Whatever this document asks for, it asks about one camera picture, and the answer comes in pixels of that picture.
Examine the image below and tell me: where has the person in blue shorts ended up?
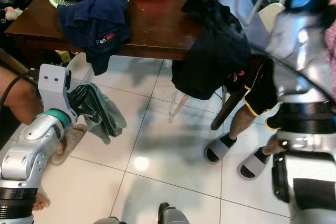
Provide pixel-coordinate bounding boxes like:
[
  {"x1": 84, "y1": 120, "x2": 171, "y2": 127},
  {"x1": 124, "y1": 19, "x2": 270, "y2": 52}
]
[{"x1": 0, "y1": 64, "x2": 79, "y2": 211}]

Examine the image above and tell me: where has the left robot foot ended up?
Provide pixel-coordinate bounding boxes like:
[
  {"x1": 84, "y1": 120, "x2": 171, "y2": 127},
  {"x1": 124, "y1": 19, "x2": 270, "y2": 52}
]
[{"x1": 94, "y1": 216, "x2": 121, "y2": 224}]

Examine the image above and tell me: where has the person in black socks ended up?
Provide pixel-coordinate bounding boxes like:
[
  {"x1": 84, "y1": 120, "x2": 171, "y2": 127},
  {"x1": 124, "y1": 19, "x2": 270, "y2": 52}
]
[{"x1": 205, "y1": 54, "x2": 287, "y2": 180}]

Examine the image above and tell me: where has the grey slipper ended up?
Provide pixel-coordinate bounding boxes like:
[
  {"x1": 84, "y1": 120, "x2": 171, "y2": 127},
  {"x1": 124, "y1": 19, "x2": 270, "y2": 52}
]
[{"x1": 50, "y1": 124, "x2": 87, "y2": 166}]

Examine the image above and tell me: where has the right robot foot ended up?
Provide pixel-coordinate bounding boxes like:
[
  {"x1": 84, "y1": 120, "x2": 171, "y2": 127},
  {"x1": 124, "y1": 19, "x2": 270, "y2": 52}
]
[{"x1": 157, "y1": 203, "x2": 190, "y2": 224}]

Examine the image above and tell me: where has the dark wooden table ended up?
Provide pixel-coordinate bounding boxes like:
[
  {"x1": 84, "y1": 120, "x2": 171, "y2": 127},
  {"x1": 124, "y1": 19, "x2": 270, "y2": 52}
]
[{"x1": 5, "y1": 0, "x2": 284, "y2": 130}]

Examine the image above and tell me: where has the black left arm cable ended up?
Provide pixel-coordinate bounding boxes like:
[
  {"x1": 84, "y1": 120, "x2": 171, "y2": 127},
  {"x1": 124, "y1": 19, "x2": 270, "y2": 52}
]
[{"x1": 0, "y1": 71, "x2": 40, "y2": 109}]

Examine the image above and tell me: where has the grey blue towel garment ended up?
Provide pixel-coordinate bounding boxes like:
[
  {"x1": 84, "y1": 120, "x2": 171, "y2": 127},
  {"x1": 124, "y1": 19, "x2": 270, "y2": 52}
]
[{"x1": 71, "y1": 82, "x2": 128, "y2": 145}]

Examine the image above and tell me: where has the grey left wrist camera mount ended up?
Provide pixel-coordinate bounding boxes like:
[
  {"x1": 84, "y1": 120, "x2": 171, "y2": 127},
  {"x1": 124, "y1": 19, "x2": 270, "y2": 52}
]
[{"x1": 38, "y1": 64, "x2": 72, "y2": 118}]

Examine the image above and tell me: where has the small white chair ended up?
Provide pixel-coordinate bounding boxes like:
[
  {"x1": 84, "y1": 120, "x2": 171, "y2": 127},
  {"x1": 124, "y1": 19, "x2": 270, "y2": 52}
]
[{"x1": 257, "y1": 3, "x2": 287, "y2": 33}]

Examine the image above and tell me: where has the black garment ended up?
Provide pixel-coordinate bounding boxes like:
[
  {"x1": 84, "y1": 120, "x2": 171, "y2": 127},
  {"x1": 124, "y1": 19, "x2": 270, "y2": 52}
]
[{"x1": 171, "y1": 0, "x2": 253, "y2": 100}]

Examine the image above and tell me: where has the navy blue garment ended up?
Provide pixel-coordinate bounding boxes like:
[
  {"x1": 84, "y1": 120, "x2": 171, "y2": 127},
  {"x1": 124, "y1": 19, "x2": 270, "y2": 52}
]
[{"x1": 48, "y1": 0, "x2": 132, "y2": 76}]

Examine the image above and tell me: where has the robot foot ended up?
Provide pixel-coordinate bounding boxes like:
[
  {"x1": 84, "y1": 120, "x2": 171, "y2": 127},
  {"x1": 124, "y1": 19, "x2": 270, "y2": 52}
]
[
  {"x1": 94, "y1": 216, "x2": 121, "y2": 224},
  {"x1": 157, "y1": 203, "x2": 190, "y2": 224}
]

